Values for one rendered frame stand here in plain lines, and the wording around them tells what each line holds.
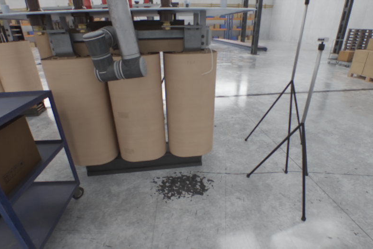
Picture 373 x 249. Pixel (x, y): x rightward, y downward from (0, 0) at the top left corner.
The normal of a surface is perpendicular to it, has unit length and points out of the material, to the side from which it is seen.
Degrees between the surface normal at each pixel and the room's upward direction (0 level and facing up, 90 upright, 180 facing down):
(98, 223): 0
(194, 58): 90
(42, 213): 0
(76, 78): 90
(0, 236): 0
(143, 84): 90
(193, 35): 90
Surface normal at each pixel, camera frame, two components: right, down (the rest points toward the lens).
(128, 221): -0.01, -0.90
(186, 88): 0.10, 0.43
